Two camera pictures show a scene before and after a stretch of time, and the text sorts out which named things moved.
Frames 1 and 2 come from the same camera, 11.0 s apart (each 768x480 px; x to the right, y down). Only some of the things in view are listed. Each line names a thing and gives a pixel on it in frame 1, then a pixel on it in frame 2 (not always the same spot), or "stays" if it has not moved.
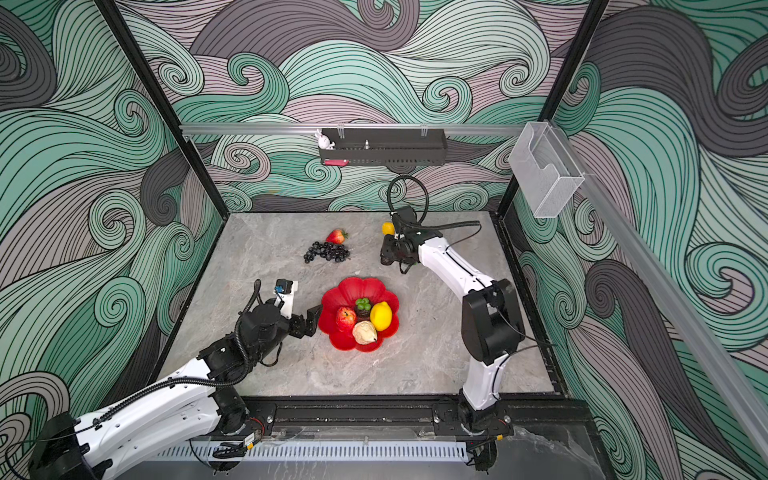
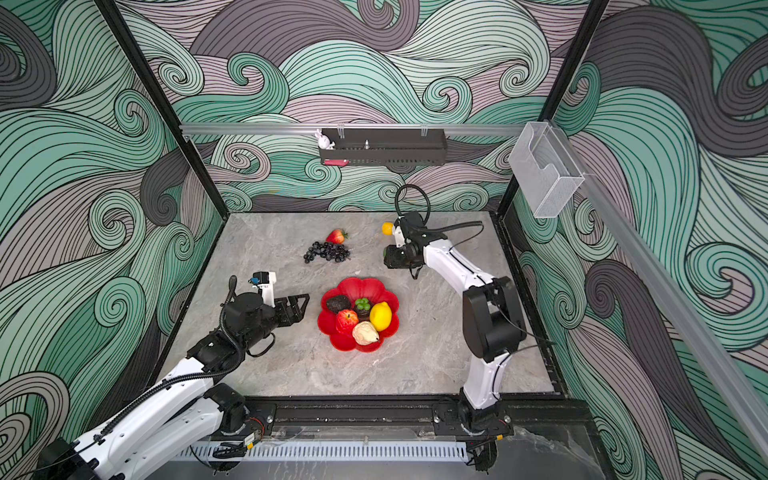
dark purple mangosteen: x=362 y=309 stays
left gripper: x=299 y=330 -> x=296 y=314
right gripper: x=387 y=248 stays
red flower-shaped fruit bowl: x=359 y=314 stays
